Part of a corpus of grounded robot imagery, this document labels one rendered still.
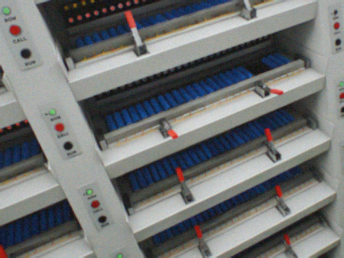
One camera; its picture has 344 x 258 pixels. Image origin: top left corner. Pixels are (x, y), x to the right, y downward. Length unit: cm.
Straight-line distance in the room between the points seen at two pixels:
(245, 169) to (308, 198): 27
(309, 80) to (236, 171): 31
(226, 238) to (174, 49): 57
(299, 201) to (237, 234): 22
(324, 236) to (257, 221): 30
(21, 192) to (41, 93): 22
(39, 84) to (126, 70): 17
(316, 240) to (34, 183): 90
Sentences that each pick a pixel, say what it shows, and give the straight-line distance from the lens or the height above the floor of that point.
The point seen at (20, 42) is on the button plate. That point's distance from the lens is 60.
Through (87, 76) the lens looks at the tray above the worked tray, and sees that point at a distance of 60.
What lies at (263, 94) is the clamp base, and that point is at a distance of 75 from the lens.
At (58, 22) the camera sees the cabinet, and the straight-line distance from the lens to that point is 79.
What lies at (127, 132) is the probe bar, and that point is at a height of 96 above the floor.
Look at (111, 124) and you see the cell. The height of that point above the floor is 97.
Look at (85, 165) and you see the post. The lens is 66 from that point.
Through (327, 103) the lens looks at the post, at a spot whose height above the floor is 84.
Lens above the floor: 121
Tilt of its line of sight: 20 degrees down
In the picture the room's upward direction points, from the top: 16 degrees counter-clockwise
